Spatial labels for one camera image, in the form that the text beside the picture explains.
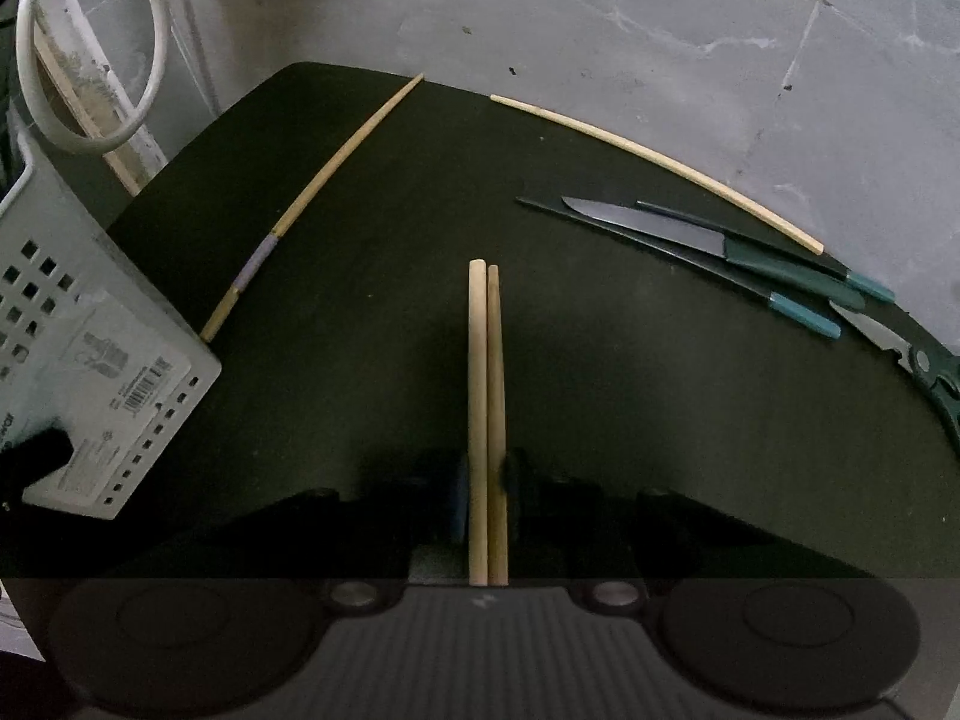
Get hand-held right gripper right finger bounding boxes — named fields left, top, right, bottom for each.
left=502, top=450, right=878, bottom=616

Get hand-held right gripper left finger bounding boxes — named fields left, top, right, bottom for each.
left=112, top=454, right=473, bottom=616

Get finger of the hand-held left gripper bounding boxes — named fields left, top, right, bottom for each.
left=0, top=427, right=74, bottom=503

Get white perforated utensil holder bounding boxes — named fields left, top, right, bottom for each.
left=0, top=120, right=224, bottom=522

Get green-handled knife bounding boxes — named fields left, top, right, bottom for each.
left=561, top=195, right=871, bottom=310

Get wooden chopstick with purple band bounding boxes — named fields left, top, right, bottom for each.
left=199, top=73, right=426, bottom=342

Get white hose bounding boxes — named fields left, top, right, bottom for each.
left=15, top=0, right=172, bottom=157

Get green-handled scissors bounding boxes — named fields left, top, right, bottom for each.
left=829, top=298, right=960, bottom=451

